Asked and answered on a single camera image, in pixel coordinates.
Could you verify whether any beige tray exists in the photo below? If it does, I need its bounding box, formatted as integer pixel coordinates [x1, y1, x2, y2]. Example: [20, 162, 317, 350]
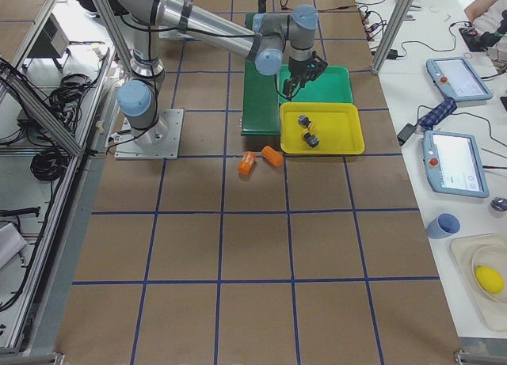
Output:
[451, 234, 506, 332]

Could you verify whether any white bowl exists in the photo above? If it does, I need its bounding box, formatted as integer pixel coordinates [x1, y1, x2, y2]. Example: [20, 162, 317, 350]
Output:
[471, 245, 506, 305]

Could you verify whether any orange cylinder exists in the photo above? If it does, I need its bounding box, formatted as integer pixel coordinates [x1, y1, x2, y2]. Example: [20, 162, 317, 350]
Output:
[261, 145, 284, 167]
[237, 150, 257, 175]

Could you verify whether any aluminium frame post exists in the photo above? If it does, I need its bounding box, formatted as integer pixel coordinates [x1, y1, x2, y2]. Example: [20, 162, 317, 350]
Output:
[371, 0, 413, 75]

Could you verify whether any yellow lemon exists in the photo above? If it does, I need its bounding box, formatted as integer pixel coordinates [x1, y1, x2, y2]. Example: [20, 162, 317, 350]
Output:
[475, 266, 505, 295]

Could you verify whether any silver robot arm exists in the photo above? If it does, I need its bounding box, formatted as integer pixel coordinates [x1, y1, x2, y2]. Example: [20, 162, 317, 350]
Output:
[76, 0, 328, 145]

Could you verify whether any green conveyor belt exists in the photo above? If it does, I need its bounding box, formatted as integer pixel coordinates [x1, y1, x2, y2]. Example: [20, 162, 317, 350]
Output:
[240, 12, 283, 137]

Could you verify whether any near teach pendant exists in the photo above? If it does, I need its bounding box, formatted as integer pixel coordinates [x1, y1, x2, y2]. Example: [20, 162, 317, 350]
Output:
[422, 131, 490, 199]

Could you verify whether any black power adapter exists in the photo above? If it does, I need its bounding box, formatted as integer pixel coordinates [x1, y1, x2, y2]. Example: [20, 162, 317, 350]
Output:
[397, 123, 417, 146]

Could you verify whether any blue cup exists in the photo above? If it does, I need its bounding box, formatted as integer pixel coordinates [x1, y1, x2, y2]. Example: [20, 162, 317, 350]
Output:
[426, 213, 461, 239]

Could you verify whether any grey control box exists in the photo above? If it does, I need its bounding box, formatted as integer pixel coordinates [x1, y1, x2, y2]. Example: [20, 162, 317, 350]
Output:
[28, 13, 70, 69]

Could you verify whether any yellow plastic tray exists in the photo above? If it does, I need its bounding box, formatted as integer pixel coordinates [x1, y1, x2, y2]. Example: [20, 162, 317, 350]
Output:
[280, 102, 364, 155]

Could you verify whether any green plastic tray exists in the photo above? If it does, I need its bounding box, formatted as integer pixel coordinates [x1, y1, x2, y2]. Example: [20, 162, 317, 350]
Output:
[292, 66, 353, 103]

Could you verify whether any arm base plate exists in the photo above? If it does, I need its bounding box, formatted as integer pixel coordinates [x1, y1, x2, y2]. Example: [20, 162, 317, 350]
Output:
[114, 108, 184, 160]

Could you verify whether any teach pendant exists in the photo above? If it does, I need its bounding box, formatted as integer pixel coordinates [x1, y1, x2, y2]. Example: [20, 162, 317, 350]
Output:
[422, 131, 490, 199]
[425, 57, 493, 102]

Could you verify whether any far teach pendant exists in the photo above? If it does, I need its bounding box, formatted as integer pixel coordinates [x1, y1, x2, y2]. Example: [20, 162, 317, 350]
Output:
[425, 57, 493, 102]

